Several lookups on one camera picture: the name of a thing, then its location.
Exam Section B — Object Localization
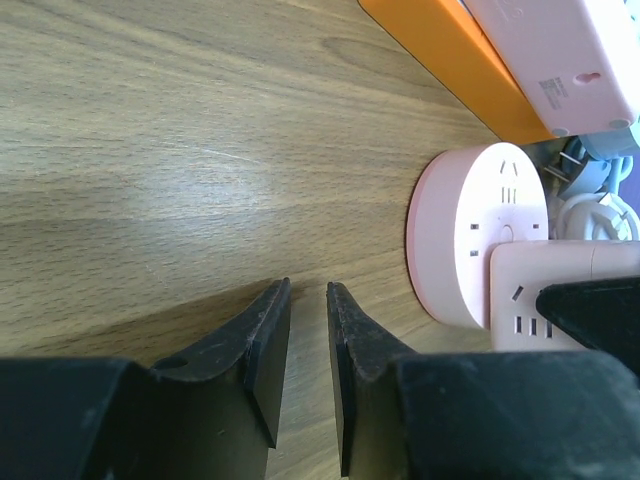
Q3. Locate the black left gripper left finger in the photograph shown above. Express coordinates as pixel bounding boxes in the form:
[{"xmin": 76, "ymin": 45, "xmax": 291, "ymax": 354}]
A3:
[{"xmin": 1, "ymin": 279, "xmax": 291, "ymax": 479}]

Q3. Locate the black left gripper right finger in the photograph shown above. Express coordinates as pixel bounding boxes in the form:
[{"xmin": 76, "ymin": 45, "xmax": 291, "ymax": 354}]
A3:
[{"xmin": 327, "ymin": 283, "xmax": 639, "ymax": 479}]

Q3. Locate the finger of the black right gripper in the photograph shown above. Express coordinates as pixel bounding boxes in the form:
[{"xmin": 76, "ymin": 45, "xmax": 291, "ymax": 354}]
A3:
[{"xmin": 535, "ymin": 276, "xmax": 639, "ymax": 374}]

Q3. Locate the pink cube socket adapter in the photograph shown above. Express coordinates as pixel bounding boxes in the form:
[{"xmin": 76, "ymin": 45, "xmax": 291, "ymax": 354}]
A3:
[{"xmin": 488, "ymin": 239, "xmax": 640, "ymax": 354}]

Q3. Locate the pink round socket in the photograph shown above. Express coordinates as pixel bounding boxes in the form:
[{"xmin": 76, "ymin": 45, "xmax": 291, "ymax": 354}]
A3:
[{"xmin": 406, "ymin": 142, "xmax": 548, "ymax": 329}]

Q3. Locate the pink power strip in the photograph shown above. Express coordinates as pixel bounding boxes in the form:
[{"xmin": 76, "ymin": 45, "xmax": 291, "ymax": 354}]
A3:
[{"xmin": 465, "ymin": 0, "xmax": 639, "ymax": 137}]

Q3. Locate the orange power strip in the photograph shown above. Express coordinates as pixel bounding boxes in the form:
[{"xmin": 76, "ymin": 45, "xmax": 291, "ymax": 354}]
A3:
[{"xmin": 359, "ymin": 0, "xmax": 552, "ymax": 144}]

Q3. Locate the white cable of plain strip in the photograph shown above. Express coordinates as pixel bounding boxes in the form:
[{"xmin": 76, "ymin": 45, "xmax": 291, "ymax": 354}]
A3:
[{"xmin": 549, "ymin": 192, "xmax": 640, "ymax": 242}]

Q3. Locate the grey-blue bundled cable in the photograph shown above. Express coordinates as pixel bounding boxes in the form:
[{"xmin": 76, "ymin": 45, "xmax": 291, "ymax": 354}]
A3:
[{"xmin": 542, "ymin": 134, "xmax": 640, "ymax": 199}]

